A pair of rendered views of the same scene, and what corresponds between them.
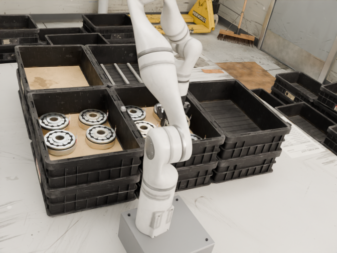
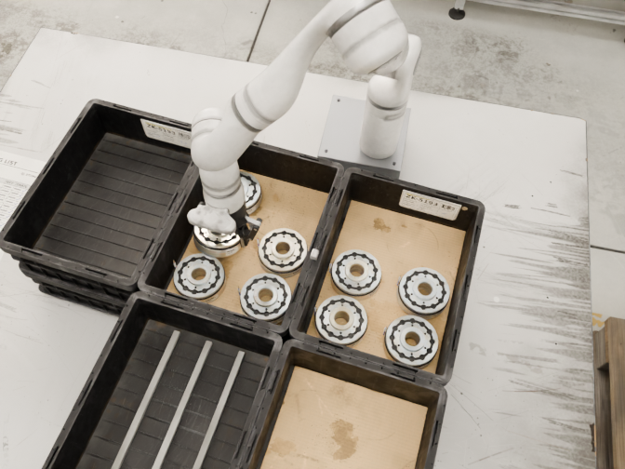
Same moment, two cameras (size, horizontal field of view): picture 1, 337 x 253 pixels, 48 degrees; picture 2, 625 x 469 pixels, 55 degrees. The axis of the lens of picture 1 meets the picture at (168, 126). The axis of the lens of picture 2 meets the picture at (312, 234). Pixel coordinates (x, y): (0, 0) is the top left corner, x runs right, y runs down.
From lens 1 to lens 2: 162 cm
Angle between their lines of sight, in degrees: 79
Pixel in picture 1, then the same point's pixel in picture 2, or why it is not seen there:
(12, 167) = (471, 371)
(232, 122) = (103, 210)
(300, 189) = not seen: hidden behind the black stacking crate
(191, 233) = (346, 113)
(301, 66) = not seen: outside the picture
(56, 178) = (462, 221)
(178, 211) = (338, 139)
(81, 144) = (388, 284)
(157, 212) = not seen: hidden behind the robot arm
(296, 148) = (14, 172)
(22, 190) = (472, 318)
